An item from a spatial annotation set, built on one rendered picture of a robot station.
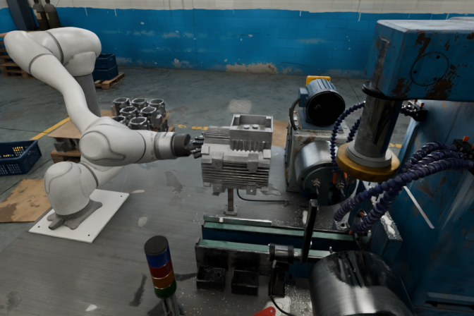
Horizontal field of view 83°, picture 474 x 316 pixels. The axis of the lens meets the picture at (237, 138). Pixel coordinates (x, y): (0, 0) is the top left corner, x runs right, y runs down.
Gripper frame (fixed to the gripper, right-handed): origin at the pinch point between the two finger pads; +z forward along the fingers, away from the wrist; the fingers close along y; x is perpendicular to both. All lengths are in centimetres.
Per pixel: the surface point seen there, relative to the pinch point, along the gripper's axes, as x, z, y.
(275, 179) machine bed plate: 59, 9, 56
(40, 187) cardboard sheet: 110, -230, 115
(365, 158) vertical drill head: 5.6, 36.5, -2.0
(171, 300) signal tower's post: 36, -21, -28
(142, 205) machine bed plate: 51, -60, 26
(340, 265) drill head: 25.3, 26.6, -22.8
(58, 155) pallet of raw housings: 99, -237, 157
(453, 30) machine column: -29, 49, -6
